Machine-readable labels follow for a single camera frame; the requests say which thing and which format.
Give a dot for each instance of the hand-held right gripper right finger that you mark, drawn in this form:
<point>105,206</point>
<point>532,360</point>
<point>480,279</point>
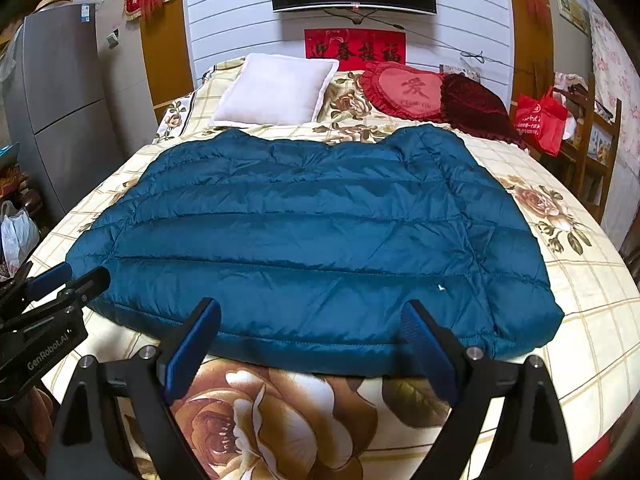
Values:
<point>425,350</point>

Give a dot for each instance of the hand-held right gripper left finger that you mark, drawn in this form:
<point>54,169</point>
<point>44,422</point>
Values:
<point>195,345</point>

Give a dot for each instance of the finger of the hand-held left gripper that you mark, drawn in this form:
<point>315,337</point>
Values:
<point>87,287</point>
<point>50,280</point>

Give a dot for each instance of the blue down jacket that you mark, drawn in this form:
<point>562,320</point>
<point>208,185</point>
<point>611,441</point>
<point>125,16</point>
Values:
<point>300,220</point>

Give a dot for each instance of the white plastic bag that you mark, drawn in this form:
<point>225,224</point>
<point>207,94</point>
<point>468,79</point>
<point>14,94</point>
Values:
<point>20,240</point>

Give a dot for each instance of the floral bedspread bed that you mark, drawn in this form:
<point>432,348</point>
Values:
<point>590,300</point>

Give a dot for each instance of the grey refrigerator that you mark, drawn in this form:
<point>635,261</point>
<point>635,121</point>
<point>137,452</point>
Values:
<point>60,85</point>

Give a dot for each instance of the dark red velvet pillow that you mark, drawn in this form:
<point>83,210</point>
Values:
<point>475,105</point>

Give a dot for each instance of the red shopping bag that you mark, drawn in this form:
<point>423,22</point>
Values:
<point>542,125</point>

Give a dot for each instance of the red heart-shaped pillow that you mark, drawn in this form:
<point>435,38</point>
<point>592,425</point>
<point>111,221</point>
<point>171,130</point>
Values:
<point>405,90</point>

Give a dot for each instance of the white square pillow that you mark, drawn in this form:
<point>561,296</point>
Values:
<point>275,90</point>

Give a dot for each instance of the wooden shelf rack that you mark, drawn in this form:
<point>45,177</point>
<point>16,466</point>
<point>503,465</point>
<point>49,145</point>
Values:
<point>589,125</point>

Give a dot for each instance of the floral curtain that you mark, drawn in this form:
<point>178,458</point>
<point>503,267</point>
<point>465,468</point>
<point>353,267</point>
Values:
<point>617,85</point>

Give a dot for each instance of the white wall switch box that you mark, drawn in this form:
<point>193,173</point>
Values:
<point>113,40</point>

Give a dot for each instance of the red wall banner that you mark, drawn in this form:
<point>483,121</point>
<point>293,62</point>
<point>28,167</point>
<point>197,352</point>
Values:
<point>350,50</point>

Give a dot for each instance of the framed wall picture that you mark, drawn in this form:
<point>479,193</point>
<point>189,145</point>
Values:
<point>572,10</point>

